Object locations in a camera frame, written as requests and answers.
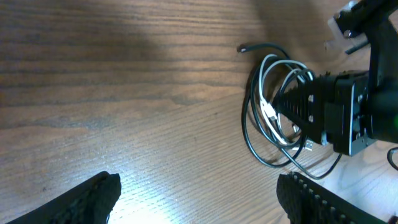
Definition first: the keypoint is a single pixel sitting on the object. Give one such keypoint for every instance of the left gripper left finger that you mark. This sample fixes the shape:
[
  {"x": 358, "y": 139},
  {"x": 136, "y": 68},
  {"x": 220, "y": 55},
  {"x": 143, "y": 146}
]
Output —
[{"x": 90, "y": 202}]

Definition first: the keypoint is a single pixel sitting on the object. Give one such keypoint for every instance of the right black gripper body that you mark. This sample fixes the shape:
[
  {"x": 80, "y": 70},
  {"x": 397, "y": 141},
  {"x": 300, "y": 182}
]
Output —
[{"x": 371, "y": 100}]

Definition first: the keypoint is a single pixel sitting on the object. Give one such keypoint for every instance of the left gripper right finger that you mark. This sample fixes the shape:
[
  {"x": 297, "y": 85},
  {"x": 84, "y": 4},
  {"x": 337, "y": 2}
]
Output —
[{"x": 306, "y": 202}]

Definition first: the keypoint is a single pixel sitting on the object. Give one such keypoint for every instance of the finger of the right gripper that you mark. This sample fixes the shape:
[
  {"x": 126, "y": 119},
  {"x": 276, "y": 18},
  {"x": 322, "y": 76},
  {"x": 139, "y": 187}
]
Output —
[{"x": 312, "y": 107}]

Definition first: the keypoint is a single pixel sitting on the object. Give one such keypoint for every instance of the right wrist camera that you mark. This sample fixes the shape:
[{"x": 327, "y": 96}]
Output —
[{"x": 344, "y": 39}]

